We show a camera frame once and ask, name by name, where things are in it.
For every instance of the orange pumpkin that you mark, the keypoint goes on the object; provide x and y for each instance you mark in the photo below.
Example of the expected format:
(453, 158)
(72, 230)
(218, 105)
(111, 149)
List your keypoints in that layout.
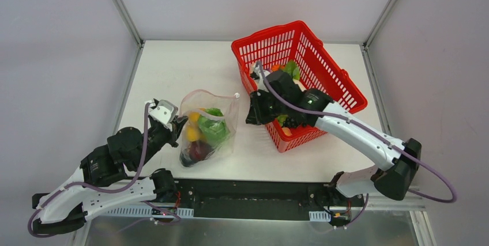
(277, 67)

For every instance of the clear pink-dotted zip bag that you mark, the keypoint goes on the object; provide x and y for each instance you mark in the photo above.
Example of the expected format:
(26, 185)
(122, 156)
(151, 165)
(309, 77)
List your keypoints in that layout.
(214, 107)

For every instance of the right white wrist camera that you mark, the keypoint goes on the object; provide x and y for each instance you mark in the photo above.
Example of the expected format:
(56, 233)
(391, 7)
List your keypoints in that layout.
(256, 75)

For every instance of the green napa cabbage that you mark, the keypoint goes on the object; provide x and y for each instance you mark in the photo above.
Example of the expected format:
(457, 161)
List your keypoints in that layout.
(215, 132)

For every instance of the dark purple eggplant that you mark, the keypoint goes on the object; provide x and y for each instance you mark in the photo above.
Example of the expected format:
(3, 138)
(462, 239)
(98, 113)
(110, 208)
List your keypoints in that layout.
(187, 161)

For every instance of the pale peach fruit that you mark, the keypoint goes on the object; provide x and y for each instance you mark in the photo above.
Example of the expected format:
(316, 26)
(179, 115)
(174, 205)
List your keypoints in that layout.
(287, 131)

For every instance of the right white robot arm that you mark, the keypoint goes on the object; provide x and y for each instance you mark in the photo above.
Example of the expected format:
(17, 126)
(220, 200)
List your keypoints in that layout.
(391, 175)

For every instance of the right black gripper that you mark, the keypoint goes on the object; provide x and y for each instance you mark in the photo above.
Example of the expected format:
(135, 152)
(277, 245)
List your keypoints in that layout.
(261, 104)

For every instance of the dark red apple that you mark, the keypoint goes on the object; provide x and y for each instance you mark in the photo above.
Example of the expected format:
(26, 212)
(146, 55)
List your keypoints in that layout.
(199, 151)

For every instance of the dark blue grape bunch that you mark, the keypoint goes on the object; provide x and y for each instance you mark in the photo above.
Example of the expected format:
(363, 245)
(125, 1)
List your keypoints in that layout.
(292, 123)

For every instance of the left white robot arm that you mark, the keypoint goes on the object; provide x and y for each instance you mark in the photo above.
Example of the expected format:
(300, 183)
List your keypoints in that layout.
(92, 189)

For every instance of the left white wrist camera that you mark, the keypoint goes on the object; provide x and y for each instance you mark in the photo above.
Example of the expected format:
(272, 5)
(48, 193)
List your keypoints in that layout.
(162, 111)

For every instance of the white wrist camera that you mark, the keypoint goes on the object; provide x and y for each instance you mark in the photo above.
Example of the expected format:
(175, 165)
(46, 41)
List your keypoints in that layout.
(162, 111)
(256, 75)

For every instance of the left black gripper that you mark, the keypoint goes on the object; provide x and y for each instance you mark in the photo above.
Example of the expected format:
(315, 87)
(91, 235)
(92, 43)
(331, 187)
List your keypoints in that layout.
(172, 127)

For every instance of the yellow lemon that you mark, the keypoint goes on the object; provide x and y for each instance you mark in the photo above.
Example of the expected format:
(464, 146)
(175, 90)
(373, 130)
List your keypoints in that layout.
(194, 117)

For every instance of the green grape bunch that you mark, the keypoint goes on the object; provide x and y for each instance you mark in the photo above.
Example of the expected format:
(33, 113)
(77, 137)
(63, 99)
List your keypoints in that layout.
(281, 119)

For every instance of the red plastic basket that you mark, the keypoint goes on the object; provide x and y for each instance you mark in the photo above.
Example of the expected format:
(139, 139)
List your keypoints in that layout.
(295, 41)

